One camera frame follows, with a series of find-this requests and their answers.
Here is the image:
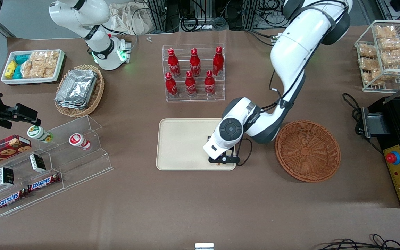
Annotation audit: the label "clear acrylic stepped display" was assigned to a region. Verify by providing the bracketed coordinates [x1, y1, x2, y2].
[0, 115, 114, 217]

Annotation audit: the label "grey black power box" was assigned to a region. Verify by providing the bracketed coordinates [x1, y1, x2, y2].
[361, 107, 392, 139]

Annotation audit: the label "red cookie box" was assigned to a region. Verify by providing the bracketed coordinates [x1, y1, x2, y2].
[0, 135, 32, 171]

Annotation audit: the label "red label yogurt cup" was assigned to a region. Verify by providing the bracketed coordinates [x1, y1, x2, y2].
[69, 133, 92, 151]

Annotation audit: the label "white rectangular snack tray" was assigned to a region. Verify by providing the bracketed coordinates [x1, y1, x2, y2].
[1, 49, 65, 85]

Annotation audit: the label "clear rice cracker bag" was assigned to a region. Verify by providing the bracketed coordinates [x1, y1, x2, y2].
[30, 52, 47, 79]
[44, 51, 60, 78]
[21, 60, 34, 79]

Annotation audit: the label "stack of foil trays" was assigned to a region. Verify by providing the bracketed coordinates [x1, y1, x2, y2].
[55, 69, 98, 110]

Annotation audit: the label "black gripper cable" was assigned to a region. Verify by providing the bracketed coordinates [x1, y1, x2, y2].
[235, 68, 292, 167]

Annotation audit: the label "yellow snack packet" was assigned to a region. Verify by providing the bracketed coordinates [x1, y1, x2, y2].
[5, 60, 18, 79]

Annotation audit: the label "black table cable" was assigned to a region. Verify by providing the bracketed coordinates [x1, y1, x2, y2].
[342, 93, 384, 155]

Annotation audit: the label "small black snack box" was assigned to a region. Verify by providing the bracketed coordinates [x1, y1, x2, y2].
[29, 153, 47, 173]
[0, 167, 15, 187]

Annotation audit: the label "fried snack bag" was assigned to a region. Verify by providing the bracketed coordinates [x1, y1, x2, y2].
[382, 48, 400, 66]
[361, 69, 384, 86]
[359, 57, 381, 70]
[379, 36, 400, 51]
[375, 25, 397, 39]
[358, 44, 378, 58]

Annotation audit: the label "beige plastic tray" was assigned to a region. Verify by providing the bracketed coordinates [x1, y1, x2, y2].
[156, 118, 237, 171]

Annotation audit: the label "light oval wicker basket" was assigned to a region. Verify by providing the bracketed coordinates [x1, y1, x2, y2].
[54, 64, 105, 118]

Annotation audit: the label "clear acrylic bottle rack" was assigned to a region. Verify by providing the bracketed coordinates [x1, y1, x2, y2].
[162, 44, 226, 102]

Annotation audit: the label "black countertop appliance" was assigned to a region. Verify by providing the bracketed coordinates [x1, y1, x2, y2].
[368, 95, 400, 209]

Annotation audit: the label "white cloth bag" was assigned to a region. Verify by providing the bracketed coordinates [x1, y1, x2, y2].
[109, 3, 156, 35]

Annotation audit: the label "red cola bottle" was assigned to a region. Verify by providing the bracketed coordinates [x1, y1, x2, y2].
[189, 48, 201, 77]
[212, 46, 224, 76]
[205, 70, 215, 97]
[185, 70, 197, 97]
[165, 72, 178, 98]
[167, 48, 181, 78]

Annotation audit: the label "snickers chocolate bar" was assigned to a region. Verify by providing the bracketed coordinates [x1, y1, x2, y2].
[27, 173, 62, 193]
[0, 189, 29, 211]

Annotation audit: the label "green label yogurt cup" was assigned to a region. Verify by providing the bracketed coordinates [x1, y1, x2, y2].
[27, 125, 54, 143]

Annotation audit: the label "brown wicker basket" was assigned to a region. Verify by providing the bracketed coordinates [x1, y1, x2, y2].
[275, 120, 341, 183]

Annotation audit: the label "black floor cables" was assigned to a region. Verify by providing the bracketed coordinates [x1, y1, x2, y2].
[316, 234, 400, 250]

